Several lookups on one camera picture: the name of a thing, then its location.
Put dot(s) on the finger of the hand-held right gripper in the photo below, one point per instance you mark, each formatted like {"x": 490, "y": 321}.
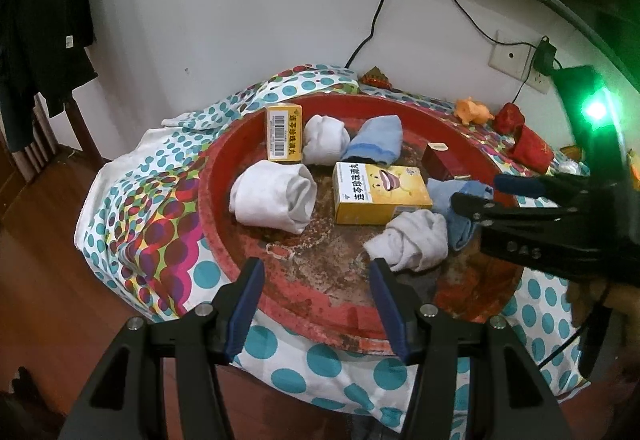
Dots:
{"x": 470, "y": 206}
{"x": 520, "y": 184}

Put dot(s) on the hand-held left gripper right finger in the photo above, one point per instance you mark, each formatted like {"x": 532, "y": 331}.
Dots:
{"x": 389, "y": 310}

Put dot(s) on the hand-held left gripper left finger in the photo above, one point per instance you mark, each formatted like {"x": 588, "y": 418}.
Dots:
{"x": 245, "y": 310}

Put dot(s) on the blue sock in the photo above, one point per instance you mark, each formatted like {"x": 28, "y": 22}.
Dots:
{"x": 377, "y": 138}
{"x": 462, "y": 232}

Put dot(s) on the dark red box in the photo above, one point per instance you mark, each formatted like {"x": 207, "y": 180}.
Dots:
{"x": 442, "y": 163}

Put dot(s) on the knotted white sock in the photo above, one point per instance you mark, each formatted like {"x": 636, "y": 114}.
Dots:
{"x": 410, "y": 240}

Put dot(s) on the round red tray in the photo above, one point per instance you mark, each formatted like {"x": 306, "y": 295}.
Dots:
{"x": 325, "y": 260}

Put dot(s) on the yellow medicine box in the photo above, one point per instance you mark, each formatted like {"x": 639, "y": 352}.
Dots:
{"x": 284, "y": 133}
{"x": 380, "y": 195}

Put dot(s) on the large white sock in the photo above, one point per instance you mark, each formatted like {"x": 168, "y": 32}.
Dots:
{"x": 272, "y": 197}

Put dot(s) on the small white sock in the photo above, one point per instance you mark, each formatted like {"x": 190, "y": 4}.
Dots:
{"x": 325, "y": 140}

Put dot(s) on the person's right hand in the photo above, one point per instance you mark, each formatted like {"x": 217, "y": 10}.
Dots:
{"x": 627, "y": 302}

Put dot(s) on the red sock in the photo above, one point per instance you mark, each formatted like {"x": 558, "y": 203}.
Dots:
{"x": 510, "y": 118}
{"x": 532, "y": 148}

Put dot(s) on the crumpled clear plastic bag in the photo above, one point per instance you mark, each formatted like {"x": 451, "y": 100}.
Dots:
{"x": 569, "y": 168}

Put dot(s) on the orange rubber toy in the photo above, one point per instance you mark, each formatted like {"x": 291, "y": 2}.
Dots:
{"x": 472, "y": 111}

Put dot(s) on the black plug charger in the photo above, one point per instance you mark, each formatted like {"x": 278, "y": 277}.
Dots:
{"x": 544, "y": 55}

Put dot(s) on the polka dot cloth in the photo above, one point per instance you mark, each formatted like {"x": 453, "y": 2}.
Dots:
{"x": 140, "y": 200}

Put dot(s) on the red candy wrapper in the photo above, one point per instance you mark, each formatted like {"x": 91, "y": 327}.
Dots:
{"x": 377, "y": 78}

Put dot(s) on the wooden chair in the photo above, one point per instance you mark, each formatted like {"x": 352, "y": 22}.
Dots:
{"x": 65, "y": 130}

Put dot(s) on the dark hanging clothing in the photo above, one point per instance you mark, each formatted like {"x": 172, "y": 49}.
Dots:
{"x": 40, "y": 20}

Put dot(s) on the white wall outlet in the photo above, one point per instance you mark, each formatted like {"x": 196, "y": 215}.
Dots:
{"x": 510, "y": 58}

